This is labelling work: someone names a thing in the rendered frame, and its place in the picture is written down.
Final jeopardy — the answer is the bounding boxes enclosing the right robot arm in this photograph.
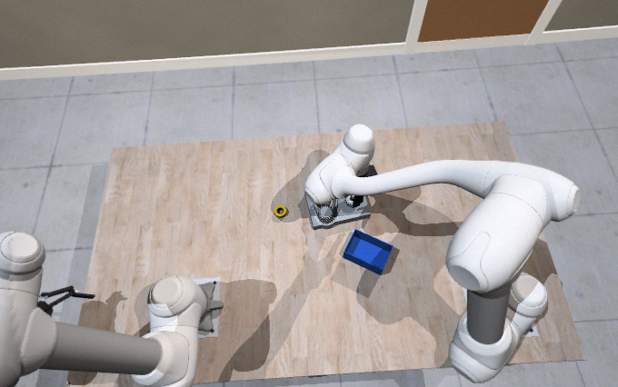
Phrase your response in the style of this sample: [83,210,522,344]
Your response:
[304,124,580,383]

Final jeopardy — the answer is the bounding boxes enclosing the yellow ring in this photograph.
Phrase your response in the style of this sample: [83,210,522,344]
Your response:
[274,205,286,218]

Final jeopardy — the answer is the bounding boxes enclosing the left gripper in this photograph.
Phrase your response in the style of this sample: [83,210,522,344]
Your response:
[37,286,95,317]

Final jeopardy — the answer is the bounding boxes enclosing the blue open tray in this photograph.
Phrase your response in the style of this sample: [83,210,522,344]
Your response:
[344,229,393,275]

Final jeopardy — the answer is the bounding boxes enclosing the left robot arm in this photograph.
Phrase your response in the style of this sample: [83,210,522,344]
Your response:
[0,231,224,387]

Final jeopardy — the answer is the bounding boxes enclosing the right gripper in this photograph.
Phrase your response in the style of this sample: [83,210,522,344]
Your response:
[353,174,365,207]

